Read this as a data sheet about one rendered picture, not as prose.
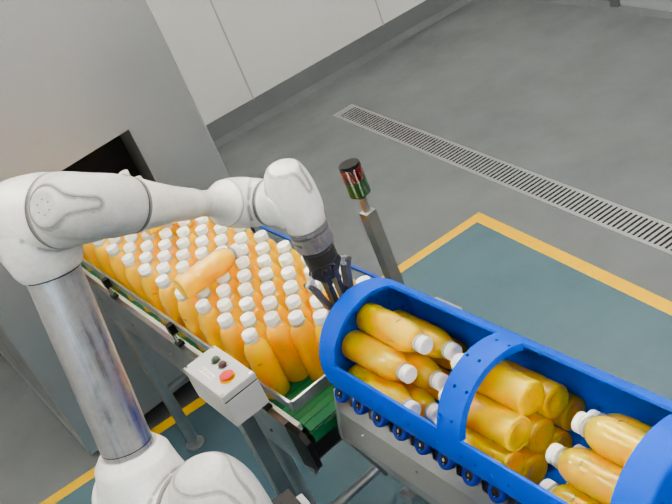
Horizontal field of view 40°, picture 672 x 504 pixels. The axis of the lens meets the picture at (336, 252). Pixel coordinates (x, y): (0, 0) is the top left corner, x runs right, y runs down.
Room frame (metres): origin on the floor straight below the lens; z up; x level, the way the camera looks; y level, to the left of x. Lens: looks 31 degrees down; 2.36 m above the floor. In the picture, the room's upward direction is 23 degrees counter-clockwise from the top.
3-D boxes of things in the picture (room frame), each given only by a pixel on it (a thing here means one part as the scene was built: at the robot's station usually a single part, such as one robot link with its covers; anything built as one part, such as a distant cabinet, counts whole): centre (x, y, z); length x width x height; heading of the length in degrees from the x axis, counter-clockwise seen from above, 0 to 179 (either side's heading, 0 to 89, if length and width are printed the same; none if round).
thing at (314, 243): (1.75, 0.04, 1.39); 0.09 x 0.09 x 0.06
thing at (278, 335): (1.97, 0.22, 1.00); 0.07 x 0.07 x 0.19
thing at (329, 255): (1.75, 0.04, 1.32); 0.08 x 0.07 x 0.09; 116
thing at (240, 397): (1.84, 0.38, 1.05); 0.20 x 0.10 x 0.10; 26
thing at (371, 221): (2.29, -0.13, 0.55); 0.04 x 0.04 x 1.10; 26
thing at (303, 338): (1.93, 0.16, 1.00); 0.07 x 0.07 x 0.19
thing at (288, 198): (1.76, 0.05, 1.50); 0.13 x 0.11 x 0.16; 48
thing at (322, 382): (1.86, 0.06, 0.96); 0.40 x 0.01 x 0.03; 116
